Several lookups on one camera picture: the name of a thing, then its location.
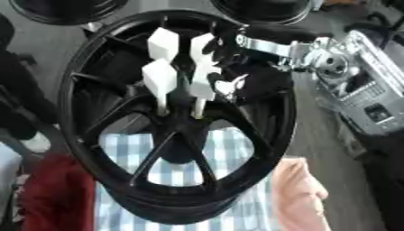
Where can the white pin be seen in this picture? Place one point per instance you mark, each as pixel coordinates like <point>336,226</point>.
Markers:
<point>162,42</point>
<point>159,78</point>
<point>200,45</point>
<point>203,84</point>

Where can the pale pink fabric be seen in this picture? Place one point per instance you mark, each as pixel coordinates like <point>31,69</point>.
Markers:
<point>300,195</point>

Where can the black round tire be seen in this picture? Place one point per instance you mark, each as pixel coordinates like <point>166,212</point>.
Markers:
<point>263,10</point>
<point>68,10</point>

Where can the red fabric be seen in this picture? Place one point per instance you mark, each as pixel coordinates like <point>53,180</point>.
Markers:
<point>58,192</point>

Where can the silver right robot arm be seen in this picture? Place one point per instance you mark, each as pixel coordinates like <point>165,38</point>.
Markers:
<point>368,90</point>

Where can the black spoked wheel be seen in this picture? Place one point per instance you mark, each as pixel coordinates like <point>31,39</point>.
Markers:
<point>179,195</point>

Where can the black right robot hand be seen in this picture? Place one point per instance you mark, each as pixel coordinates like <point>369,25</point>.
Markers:
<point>265,81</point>

